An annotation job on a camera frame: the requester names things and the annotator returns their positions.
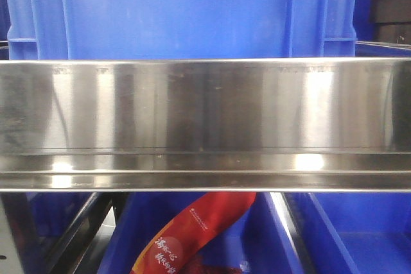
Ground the stainless steel rail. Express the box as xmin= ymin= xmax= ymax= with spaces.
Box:
xmin=1 ymin=58 xmax=410 ymax=192

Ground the blue bin lower middle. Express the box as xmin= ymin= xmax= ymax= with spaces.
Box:
xmin=97 ymin=192 xmax=304 ymax=273

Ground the large blue plastic crate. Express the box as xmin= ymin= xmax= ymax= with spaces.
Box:
xmin=7 ymin=0 xmax=356 ymax=60

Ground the red snack package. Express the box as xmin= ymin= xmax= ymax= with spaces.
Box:
xmin=130 ymin=192 xmax=256 ymax=273

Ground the blue bin lower right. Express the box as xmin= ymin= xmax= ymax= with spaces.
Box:
xmin=286 ymin=193 xmax=410 ymax=273

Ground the blue bin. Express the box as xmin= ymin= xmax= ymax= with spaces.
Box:
xmin=97 ymin=192 xmax=304 ymax=273
xmin=286 ymin=193 xmax=410 ymax=273

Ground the black metal frame bar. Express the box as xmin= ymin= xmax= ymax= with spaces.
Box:
xmin=46 ymin=193 xmax=112 ymax=273

